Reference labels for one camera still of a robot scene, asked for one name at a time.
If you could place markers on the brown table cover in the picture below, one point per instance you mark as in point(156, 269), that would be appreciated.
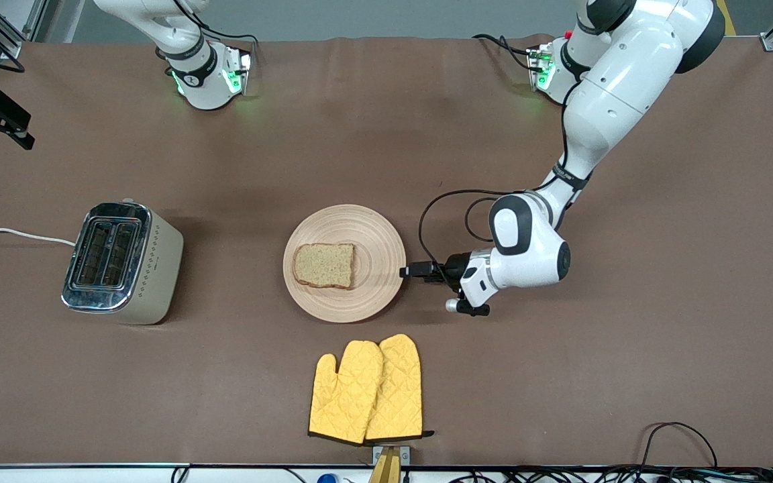
point(628, 349)

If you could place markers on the blue round cap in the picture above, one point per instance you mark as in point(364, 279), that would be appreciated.
point(327, 479)

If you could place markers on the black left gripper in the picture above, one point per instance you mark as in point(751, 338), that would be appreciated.
point(454, 265)

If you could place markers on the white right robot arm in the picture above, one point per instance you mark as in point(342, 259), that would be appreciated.
point(202, 80)

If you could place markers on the silver beige toaster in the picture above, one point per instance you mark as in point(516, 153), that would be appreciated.
point(148, 268)

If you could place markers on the round wooden plate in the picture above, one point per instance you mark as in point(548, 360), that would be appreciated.
point(373, 235)

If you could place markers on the slice of toast bread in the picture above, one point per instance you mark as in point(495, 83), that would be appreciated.
point(324, 265)

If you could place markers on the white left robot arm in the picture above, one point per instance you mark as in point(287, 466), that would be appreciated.
point(534, 251)

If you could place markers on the yellow quilted oven mitt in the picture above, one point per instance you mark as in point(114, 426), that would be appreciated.
point(345, 396)
point(400, 389)

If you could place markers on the small metal bracket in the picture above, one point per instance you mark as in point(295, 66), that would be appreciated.
point(405, 456)

